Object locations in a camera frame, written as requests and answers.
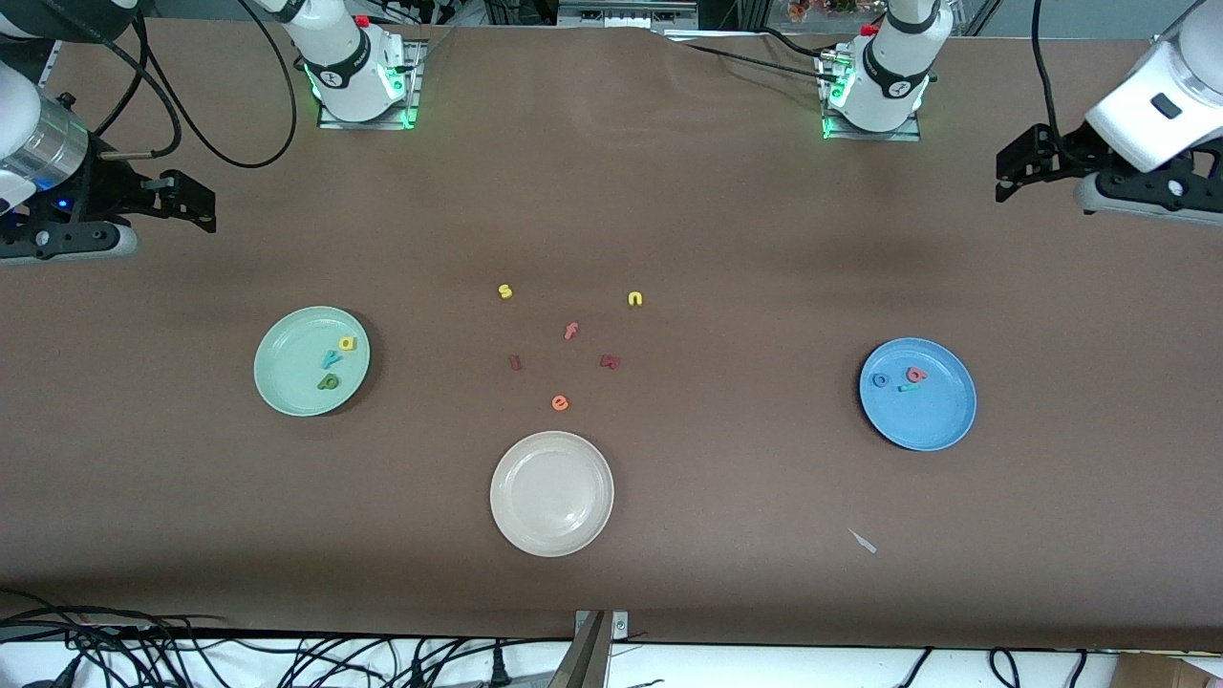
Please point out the green foam letter p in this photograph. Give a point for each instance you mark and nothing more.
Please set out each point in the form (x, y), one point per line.
(322, 384)

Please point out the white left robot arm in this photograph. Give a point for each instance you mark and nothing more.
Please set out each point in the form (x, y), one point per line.
(889, 86)

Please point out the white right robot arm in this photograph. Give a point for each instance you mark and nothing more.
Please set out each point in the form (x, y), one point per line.
(349, 67)

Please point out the light green plastic plate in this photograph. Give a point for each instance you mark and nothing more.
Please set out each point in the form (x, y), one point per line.
(287, 368)

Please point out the orange artificial flowers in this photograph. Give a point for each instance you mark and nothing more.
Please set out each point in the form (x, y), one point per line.
(822, 10)

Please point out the blue plastic plate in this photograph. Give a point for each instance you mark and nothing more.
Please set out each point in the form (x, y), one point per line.
(927, 416)

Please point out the brown table cover sheet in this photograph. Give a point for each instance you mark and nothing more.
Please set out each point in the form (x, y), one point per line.
(669, 191)

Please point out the small white paper scrap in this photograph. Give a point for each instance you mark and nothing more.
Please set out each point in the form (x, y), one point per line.
(862, 541)

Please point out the grey metal equipment box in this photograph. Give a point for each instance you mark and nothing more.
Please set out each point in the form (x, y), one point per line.
(626, 11)

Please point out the beige plastic plate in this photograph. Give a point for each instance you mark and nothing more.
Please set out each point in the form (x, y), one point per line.
(551, 494)

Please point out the cardboard box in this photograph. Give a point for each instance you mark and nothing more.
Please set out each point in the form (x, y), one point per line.
(1166, 674)

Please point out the aluminium frame profile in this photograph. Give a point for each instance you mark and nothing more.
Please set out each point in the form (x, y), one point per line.
(1170, 33)

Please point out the aluminium frame rail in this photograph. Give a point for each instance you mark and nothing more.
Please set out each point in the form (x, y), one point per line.
(43, 67)

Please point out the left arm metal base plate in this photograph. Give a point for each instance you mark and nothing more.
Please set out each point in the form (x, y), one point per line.
(908, 129)

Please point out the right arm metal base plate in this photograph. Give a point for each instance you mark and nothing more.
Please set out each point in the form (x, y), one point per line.
(413, 96)

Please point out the brown wooden post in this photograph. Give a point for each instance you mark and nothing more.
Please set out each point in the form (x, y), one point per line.
(583, 659)

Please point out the small metal bracket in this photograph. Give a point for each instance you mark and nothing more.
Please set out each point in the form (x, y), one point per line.
(619, 626)

